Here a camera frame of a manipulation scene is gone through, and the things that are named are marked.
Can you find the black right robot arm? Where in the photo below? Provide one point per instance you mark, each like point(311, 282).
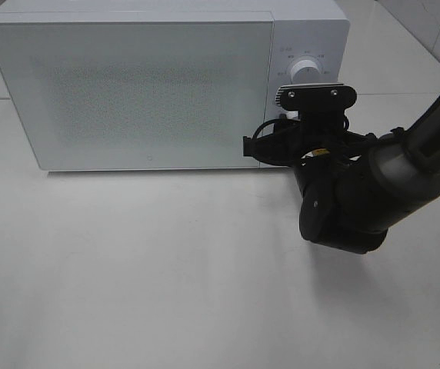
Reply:
point(354, 187)

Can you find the upper white power knob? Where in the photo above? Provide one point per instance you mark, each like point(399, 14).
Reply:
point(305, 70)

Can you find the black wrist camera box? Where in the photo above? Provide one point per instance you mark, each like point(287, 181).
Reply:
point(318, 100)

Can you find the white timer knob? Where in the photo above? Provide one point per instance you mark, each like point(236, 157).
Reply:
point(293, 115)

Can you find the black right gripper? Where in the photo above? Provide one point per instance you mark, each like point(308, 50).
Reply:
point(285, 142)

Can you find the white microwave oven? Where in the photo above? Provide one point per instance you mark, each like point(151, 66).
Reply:
point(317, 29)

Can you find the white microwave door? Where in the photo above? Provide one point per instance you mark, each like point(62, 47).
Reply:
point(118, 96)

